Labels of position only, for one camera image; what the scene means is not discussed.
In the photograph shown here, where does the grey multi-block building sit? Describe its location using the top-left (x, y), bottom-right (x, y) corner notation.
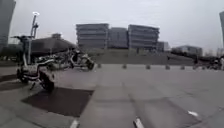
top-left (75, 22), bottom-right (161, 51)

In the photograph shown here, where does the row of bollards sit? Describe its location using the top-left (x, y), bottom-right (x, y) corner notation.
top-left (96, 62), bottom-right (208, 71)

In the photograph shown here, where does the grey paved plaza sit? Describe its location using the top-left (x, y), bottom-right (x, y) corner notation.
top-left (0, 63), bottom-right (224, 128)

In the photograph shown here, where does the row of parked scooters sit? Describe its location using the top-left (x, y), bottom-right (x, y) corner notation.
top-left (35, 49), bottom-right (72, 71)

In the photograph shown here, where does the robot's own part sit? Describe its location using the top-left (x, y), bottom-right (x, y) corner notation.
top-left (133, 117), bottom-right (145, 128)
top-left (69, 119), bottom-right (80, 128)

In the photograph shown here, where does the dark low building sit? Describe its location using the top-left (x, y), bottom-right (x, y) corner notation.
top-left (9, 32), bottom-right (78, 57)

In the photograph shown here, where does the low distant building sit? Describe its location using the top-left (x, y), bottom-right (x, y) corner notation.
top-left (172, 44), bottom-right (204, 58)

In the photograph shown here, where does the white scooter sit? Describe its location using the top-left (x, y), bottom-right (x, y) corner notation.
top-left (10, 34), bottom-right (56, 93)

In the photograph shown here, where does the lamp pole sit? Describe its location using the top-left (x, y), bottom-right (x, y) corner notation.
top-left (27, 11), bottom-right (41, 65)

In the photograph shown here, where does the tall building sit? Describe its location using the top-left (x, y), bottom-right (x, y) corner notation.
top-left (0, 0), bottom-right (17, 51)

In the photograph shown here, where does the grey embankment wall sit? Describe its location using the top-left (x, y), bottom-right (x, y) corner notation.
top-left (89, 48), bottom-right (196, 66)

